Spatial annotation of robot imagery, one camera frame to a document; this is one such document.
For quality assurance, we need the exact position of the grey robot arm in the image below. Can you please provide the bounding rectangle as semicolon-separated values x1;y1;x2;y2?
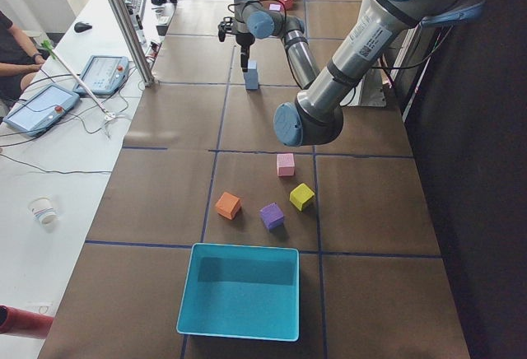
218;0;484;147

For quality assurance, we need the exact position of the black computer mouse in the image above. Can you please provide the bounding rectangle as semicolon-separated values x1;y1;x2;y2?
73;21;92;34

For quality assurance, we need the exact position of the teach pendant near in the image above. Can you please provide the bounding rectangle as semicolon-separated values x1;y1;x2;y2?
3;84;80;137

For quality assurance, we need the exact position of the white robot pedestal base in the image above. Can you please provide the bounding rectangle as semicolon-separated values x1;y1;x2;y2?
348;69;386;108

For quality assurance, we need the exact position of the aluminium frame post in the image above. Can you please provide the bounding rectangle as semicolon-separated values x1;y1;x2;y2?
108;0;155;87

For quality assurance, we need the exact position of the teach pendant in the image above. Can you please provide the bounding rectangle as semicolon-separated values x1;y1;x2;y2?
80;55;129;98
3;84;80;137

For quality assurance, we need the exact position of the orange foam block left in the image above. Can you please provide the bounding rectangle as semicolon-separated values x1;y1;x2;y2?
215;192;241;220

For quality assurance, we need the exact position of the teal plastic bin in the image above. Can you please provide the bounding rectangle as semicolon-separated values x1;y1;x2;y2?
176;243;300;342

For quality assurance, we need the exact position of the purple foam block left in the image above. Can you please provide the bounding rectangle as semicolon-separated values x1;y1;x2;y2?
259;203;285;231

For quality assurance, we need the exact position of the pink foam block left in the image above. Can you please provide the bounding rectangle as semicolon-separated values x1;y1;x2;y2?
277;153;296;177

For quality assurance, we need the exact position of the teach pendant far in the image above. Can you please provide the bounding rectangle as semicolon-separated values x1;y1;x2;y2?
80;55;129;98

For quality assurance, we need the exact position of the yellow foam block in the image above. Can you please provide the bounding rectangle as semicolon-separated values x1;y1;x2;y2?
289;183;315;212

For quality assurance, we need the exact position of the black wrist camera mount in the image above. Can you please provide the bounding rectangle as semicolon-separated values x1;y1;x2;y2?
217;16;236;42

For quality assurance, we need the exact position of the red cylinder object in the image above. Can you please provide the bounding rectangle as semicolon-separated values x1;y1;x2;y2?
1;305;54;339

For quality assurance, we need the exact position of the pink foam block right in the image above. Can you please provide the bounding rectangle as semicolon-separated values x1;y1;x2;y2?
279;0;294;10

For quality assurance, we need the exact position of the light blue foam block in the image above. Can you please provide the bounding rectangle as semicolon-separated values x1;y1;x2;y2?
247;59;258;75
243;69;259;91

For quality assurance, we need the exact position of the pink foam block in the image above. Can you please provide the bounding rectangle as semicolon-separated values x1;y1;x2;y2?
279;0;294;10
277;153;296;177

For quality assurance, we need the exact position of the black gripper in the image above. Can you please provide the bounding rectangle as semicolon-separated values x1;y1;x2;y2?
236;32;253;72

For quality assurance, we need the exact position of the white stick green tip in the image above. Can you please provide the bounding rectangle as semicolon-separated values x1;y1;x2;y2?
40;39;116;122

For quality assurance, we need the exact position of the seated person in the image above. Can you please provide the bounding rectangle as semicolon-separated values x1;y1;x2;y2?
0;12;49;107

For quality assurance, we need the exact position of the paper cup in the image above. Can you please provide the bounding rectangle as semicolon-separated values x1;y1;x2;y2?
28;197;58;232

